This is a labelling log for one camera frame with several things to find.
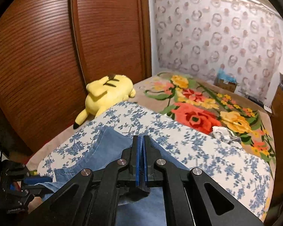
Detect cardboard box with blue item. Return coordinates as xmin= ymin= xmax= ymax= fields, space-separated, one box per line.
xmin=214 ymin=69 xmax=237 ymax=92

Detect blue floral white bedsheet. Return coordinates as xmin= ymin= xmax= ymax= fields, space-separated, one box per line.
xmin=37 ymin=102 xmax=273 ymax=219

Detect blue denim pants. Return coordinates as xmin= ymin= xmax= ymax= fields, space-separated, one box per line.
xmin=34 ymin=125 xmax=189 ymax=226

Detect brown louvered wardrobe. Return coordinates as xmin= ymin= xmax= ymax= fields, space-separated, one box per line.
xmin=0 ymin=0 xmax=152 ymax=155

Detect patterned lace curtain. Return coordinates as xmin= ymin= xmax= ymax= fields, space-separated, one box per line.
xmin=153 ymin=0 xmax=282 ymax=101

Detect wooden sideboard cabinet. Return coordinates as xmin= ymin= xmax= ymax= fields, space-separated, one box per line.
xmin=269 ymin=84 xmax=283 ymax=208

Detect yellow plush toy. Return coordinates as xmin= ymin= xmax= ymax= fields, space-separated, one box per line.
xmin=73 ymin=74 xmax=136 ymax=129

